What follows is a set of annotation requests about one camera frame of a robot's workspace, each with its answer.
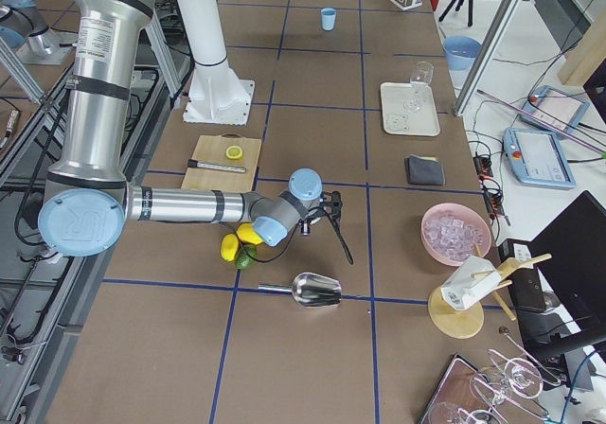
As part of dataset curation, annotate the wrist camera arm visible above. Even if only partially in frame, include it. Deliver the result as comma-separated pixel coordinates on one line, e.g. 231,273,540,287
299,206,326,237

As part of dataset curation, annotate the blue teach pendant far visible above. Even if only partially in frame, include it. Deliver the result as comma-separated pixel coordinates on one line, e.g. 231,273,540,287
522,85,589,133

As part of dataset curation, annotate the cream bear tray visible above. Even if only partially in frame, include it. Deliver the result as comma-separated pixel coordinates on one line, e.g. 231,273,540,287
380,82,440,137

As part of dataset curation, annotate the lemon half slice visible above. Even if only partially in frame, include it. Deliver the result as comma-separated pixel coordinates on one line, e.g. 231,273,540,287
225,145,244,161

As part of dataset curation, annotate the upturned wine glass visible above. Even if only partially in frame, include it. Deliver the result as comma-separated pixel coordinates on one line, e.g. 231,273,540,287
470,348,561,419

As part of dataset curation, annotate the wooden cutting board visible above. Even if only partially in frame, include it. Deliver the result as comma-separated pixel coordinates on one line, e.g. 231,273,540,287
181,135,262,192

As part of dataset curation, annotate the blue teach pendant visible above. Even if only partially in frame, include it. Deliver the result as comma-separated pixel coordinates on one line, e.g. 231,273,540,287
503,128,576,189
522,85,589,133

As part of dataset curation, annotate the pink bowl of ice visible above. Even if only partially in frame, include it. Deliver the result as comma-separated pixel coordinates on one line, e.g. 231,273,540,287
420,203,492,266

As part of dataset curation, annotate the clear wine glass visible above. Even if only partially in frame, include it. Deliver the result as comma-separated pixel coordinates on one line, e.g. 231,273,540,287
404,61,434,113

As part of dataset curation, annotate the white carton on stand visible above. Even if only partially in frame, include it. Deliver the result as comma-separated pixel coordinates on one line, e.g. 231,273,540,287
440,256,501,311

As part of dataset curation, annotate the whole yellow lemon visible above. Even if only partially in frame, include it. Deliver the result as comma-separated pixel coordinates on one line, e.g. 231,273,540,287
236,222,263,245

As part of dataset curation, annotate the blue teach pendant near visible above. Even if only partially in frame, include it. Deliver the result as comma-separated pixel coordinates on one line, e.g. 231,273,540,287
503,128,576,189

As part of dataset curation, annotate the blue bowl background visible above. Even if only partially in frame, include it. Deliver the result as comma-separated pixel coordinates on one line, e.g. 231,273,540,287
442,35,482,71

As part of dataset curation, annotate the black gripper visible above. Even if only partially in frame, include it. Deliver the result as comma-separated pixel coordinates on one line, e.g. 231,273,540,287
319,190,353,264

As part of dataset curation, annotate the steel ice scoop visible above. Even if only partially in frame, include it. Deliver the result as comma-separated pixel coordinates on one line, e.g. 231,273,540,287
258,272,342,308

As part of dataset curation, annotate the light blue plastic cup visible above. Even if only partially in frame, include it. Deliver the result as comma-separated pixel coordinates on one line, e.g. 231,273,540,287
320,8,337,31

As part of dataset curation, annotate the steel muddler black cap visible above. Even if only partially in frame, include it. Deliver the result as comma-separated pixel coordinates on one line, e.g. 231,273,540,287
187,159,247,174

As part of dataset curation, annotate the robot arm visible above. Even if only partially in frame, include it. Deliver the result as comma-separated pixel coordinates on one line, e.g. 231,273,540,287
38,0,342,256
1,0,78,65

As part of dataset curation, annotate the wooden round stand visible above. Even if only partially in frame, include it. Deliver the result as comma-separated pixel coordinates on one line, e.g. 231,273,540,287
428,254,552,339

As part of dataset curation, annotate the grey yellow folded cloth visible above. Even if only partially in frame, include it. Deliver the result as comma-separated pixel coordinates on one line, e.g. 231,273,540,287
404,155,445,186

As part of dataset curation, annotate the green lime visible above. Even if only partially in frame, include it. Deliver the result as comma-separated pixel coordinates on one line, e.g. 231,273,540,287
234,244,257,271

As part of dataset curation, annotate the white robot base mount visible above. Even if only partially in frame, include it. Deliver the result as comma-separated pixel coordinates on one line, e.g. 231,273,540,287
177,0,255,126

